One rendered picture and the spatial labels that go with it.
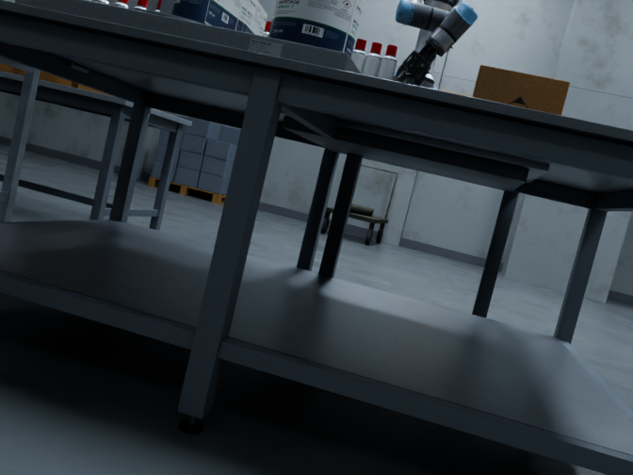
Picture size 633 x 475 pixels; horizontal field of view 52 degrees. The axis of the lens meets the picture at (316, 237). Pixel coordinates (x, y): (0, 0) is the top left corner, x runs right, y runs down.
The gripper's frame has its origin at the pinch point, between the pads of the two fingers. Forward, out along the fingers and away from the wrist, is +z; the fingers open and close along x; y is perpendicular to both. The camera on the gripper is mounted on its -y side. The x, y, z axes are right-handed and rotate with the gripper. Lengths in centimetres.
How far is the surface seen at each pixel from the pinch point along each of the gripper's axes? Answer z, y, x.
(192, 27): 24, 78, -29
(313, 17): 5, 74, -11
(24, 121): 102, -14, -103
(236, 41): 20, 78, -19
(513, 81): -31.3, -16.3, 24.4
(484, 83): -24.5, -16.4, 17.6
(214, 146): 163, -623, -246
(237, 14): 16, 45, -38
